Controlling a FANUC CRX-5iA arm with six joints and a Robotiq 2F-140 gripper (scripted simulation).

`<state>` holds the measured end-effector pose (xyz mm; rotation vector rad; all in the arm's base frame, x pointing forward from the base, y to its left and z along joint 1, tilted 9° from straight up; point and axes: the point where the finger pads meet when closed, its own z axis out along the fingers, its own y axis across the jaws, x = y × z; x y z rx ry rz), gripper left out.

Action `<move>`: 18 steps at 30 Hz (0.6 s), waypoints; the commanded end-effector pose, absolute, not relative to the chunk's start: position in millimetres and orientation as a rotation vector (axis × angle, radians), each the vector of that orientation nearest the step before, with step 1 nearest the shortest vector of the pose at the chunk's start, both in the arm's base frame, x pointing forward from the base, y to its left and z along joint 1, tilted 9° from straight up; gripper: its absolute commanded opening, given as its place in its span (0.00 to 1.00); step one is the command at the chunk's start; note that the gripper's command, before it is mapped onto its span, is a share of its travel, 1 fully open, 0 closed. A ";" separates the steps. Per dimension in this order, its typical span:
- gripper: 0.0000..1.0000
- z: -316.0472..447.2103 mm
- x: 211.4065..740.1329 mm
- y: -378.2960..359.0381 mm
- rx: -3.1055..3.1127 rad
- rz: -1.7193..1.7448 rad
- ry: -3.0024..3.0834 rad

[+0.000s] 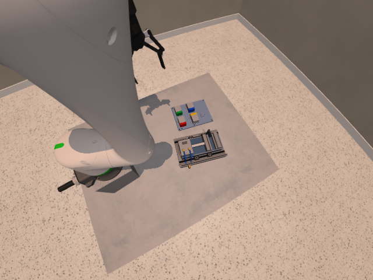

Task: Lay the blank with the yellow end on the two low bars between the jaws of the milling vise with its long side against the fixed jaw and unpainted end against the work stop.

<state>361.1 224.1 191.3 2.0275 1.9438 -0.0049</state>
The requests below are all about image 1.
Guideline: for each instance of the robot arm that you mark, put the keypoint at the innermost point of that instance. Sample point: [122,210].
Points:
[79,52]

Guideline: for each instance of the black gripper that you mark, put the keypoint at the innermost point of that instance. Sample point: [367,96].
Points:
[138,39]

